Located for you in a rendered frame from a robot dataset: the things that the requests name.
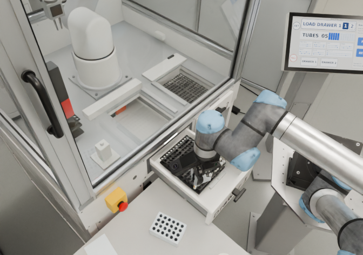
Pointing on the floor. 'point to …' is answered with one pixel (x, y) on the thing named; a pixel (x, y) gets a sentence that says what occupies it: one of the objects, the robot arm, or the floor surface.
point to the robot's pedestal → (277, 225)
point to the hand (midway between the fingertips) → (194, 181)
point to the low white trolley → (118, 239)
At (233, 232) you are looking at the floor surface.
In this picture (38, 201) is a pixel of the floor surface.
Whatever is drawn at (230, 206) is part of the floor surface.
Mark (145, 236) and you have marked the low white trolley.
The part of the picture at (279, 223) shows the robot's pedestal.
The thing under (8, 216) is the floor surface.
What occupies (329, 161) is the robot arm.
